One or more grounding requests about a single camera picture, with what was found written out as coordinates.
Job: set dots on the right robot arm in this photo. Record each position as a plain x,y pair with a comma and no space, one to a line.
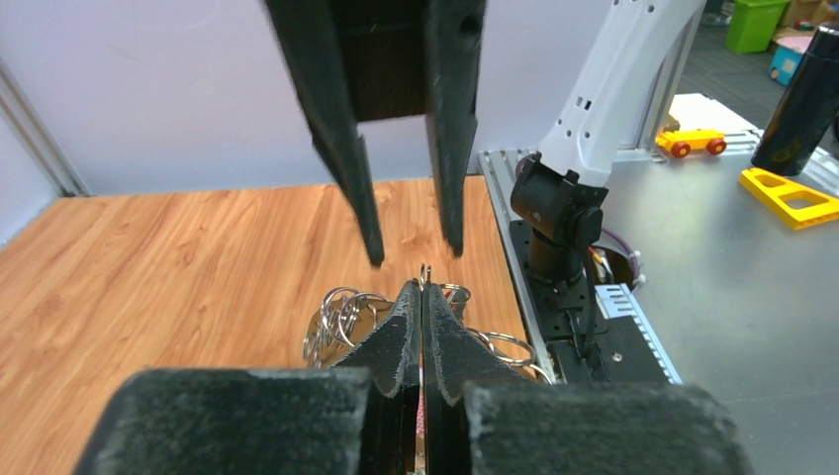
629,48

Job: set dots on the white slotted cable duct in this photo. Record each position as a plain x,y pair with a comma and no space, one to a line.
629,349

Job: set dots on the green plastic bin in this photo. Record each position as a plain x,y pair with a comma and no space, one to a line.
753,23

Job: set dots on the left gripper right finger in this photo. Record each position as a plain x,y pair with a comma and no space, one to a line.
482,417

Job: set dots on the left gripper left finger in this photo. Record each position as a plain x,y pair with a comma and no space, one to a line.
355,417

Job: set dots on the yellow toy car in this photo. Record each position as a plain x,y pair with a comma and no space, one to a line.
679,144

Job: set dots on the playing card box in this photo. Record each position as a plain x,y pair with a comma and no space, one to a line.
420,419

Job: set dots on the black bottle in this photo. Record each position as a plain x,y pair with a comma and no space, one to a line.
806,109

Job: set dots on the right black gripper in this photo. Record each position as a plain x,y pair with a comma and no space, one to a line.
367,61

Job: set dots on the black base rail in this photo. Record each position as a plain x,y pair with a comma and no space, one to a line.
563,319

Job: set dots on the yellow plastic frame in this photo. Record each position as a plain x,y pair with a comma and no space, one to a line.
797,206

